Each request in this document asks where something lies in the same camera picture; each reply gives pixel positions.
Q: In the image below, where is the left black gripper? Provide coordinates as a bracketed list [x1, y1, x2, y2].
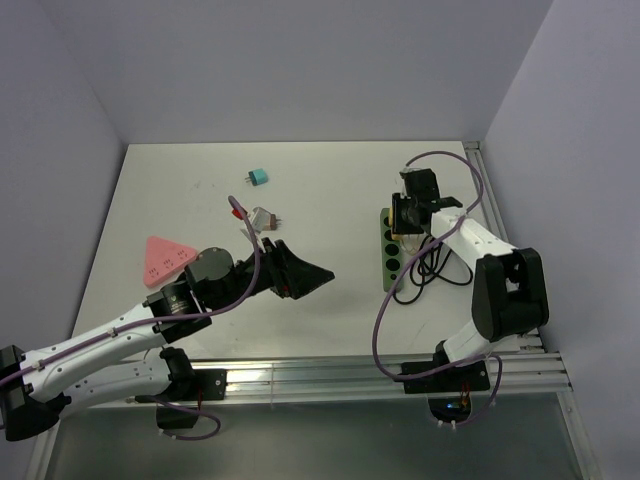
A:
[209, 237, 334, 311]

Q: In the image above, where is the yellow charger with cable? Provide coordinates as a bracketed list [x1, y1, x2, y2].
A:
[390, 231, 425, 257]

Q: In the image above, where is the green power strip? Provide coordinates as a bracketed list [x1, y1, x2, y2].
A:
[380, 208, 404, 292]

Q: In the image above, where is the brown plug adapter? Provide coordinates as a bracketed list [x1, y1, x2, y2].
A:
[264, 213, 282, 231]

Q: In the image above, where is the teal plug adapter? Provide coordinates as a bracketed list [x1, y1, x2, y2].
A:
[246, 168, 269, 187]

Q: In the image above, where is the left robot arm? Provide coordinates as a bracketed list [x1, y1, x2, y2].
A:
[1, 239, 335, 442]

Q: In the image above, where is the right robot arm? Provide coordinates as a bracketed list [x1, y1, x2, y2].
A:
[390, 169, 549, 390]

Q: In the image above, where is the pink triangular power strip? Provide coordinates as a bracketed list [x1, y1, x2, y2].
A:
[143, 236, 198, 288]

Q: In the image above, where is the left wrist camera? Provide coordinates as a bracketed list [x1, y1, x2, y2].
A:
[249, 207, 271, 235]

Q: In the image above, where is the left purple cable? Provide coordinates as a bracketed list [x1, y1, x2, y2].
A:
[0, 194, 266, 441]

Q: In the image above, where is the purple cable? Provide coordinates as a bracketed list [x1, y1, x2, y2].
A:
[372, 149, 503, 431]
[0, 194, 266, 441]

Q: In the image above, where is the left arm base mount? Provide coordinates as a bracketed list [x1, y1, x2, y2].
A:
[155, 369, 227, 431]

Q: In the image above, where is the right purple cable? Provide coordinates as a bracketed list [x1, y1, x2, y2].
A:
[372, 149, 503, 431]

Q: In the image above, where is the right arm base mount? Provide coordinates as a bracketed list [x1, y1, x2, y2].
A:
[402, 361, 491, 424]

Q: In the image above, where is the aluminium front rail frame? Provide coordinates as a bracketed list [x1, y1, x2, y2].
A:
[27, 352, 602, 479]

